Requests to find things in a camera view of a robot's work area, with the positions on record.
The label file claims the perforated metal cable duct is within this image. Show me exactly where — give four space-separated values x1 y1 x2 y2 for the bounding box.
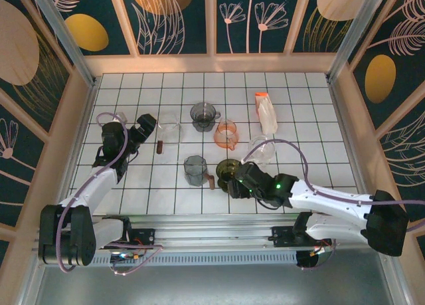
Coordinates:
42 251 299 268

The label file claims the grey glass server wooden handle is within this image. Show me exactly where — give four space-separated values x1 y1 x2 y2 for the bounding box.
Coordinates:
183 155 216 190

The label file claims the clear glass server wooden handle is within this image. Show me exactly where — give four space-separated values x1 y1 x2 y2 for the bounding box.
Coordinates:
156 111 183 155

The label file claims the aluminium frame post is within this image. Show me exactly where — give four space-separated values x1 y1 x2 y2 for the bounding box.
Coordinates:
326 0 404 85
26 0 100 88

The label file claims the grey plastic coffee dripper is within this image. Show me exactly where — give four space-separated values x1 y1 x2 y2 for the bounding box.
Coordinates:
189 101 222 133

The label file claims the orange glass server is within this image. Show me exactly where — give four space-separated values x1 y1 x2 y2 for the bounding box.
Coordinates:
212 118 240 152

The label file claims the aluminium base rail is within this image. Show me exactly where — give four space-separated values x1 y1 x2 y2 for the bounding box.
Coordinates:
33 213 392 253

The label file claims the base electronics with wires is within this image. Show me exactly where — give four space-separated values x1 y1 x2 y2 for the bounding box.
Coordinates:
296 247 333 271
111 250 149 264

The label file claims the clear plastic cup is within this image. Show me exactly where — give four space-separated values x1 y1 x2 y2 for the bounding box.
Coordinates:
247 135 277 168

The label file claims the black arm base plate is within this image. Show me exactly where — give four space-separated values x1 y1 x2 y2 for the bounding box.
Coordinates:
127 227 157 250
271 225 299 247

